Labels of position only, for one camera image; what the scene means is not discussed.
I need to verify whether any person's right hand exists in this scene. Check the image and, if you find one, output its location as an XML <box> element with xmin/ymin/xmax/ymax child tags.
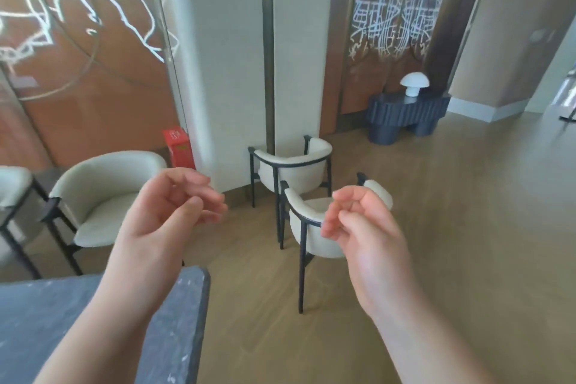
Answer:
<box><xmin>320</xmin><ymin>186</ymin><xmax>420</xmax><ymax>320</ymax></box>

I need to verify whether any person's left hand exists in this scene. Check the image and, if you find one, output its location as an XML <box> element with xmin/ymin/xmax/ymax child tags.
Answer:
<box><xmin>106</xmin><ymin>167</ymin><xmax>228</xmax><ymax>309</ymax></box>

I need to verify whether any person's left forearm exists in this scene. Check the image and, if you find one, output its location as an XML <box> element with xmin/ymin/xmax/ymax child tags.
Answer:
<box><xmin>32</xmin><ymin>282</ymin><xmax>158</xmax><ymax>384</ymax></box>

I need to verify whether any person's right forearm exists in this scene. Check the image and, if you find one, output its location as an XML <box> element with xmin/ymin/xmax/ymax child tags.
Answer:
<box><xmin>369</xmin><ymin>296</ymin><xmax>498</xmax><ymax>384</ymax></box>

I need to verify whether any red cardboard box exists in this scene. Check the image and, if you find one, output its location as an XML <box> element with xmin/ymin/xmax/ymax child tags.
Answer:
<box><xmin>162</xmin><ymin>127</ymin><xmax>197</xmax><ymax>170</ymax></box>

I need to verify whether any dark fluted console table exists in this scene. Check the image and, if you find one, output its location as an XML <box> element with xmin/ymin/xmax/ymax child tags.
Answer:
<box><xmin>365</xmin><ymin>91</ymin><xmax>452</xmax><ymax>146</ymax></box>

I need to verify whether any white mushroom table lamp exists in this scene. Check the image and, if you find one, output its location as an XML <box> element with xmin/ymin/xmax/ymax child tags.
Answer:
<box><xmin>400</xmin><ymin>72</ymin><xmax>430</xmax><ymax>98</ymax></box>

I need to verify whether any orange panel with white lines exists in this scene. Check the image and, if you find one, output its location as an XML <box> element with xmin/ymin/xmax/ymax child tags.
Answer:
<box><xmin>0</xmin><ymin>0</ymin><xmax>190</xmax><ymax>173</ymax></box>
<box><xmin>320</xmin><ymin>0</ymin><xmax>495</xmax><ymax>137</ymax></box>

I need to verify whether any cream armchair with black frame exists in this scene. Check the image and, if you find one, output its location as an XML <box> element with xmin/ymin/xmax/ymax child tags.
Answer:
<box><xmin>0</xmin><ymin>166</ymin><xmax>43</xmax><ymax>281</ymax></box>
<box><xmin>278</xmin><ymin>172</ymin><xmax>395</xmax><ymax>315</ymax></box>
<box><xmin>41</xmin><ymin>151</ymin><xmax>169</xmax><ymax>276</ymax></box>
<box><xmin>248</xmin><ymin>135</ymin><xmax>334</xmax><ymax>209</ymax></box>

